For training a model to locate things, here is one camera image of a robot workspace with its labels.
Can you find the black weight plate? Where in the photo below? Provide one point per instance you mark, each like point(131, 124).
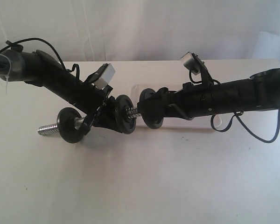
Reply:
point(126, 125)
point(66, 125)
point(152, 121)

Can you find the white plastic tray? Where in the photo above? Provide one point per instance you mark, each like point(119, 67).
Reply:
point(173, 123)

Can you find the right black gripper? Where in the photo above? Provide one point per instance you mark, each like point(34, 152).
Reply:
point(188, 103)

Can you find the left grey black robot arm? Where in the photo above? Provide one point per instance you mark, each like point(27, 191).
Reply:
point(39, 69)

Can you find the chrome threaded dumbbell bar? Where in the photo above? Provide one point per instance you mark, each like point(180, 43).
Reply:
point(51, 129)

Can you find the right grey black robot arm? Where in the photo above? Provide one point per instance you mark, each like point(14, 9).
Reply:
point(260, 92)

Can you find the white background curtain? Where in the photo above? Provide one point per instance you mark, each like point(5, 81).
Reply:
point(118, 30)

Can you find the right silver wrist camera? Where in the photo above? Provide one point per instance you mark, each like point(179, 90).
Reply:
point(193, 63)

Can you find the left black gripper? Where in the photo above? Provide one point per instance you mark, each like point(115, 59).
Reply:
point(101, 109)

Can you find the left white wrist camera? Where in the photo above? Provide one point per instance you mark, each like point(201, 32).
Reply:
point(102, 77)

